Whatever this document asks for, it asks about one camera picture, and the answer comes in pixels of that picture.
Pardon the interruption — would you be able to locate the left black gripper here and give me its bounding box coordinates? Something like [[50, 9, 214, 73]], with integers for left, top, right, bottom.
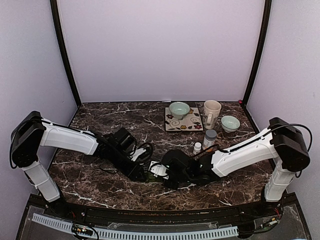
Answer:
[[109, 148, 147, 182]]

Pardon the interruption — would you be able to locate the small white pill bottle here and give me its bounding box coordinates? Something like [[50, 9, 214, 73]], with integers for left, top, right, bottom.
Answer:
[[193, 142, 202, 155]]

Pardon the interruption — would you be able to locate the green weekly pill organizer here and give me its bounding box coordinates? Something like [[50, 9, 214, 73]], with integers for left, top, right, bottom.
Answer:
[[146, 172, 163, 183]]

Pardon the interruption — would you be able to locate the large grey-capped pill bottle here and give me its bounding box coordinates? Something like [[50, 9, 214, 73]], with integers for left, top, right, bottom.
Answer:
[[202, 129, 217, 150]]

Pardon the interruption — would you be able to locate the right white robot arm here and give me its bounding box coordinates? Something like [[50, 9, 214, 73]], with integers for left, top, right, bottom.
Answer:
[[160, 117, 311, 217]]

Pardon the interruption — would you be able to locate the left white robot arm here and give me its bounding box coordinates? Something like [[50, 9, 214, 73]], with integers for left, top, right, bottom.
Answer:
[[9, 111, 153, 218]]

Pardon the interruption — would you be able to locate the floral square ceramic plate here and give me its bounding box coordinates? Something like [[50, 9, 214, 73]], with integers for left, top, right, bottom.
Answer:
[[164, 107, 204, 132]]

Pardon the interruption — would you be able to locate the celadon bowl on plate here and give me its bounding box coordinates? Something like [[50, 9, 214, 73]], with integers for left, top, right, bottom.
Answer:
[[169, 101, 190, 120]]

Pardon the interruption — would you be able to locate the celadon bowl on table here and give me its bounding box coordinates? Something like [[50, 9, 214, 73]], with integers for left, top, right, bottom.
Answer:
[[221, 115, 241, 133]]

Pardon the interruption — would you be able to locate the cream ceramic mug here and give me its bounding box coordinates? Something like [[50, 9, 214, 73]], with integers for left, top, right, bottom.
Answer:
[[203, 100, 222, 130]]

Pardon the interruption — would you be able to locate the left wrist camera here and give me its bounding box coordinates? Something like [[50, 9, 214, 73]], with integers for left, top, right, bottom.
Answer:
[[114, 127, 136, 153]]

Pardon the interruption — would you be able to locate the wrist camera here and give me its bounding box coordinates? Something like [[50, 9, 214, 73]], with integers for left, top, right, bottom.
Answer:
[[148, 161, 169, 179], [114, 127, 136, 153]]

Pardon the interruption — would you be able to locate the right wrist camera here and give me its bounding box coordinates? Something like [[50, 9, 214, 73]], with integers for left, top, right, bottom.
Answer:
[[148, 161, 169, 179]]

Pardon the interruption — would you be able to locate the black front rail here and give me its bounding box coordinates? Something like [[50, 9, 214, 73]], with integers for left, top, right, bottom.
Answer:
[[27, 193, 297, 225]]

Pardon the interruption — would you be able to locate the white slotted cable duct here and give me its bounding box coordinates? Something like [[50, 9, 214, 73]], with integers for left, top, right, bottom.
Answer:
[[31, 213, 239, 240]]

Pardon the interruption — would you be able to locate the left black frame post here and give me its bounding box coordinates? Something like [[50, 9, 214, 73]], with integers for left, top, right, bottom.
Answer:
[[49, 0, 82, 108]]

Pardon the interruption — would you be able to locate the black frame post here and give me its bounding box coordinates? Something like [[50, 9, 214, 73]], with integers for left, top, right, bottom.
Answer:
[[242, 0, 272, 107], [49, 0, 82, 108]]

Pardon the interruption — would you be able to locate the right black frame post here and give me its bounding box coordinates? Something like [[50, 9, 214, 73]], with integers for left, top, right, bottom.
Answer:
[[242, 0, 272, 107]]

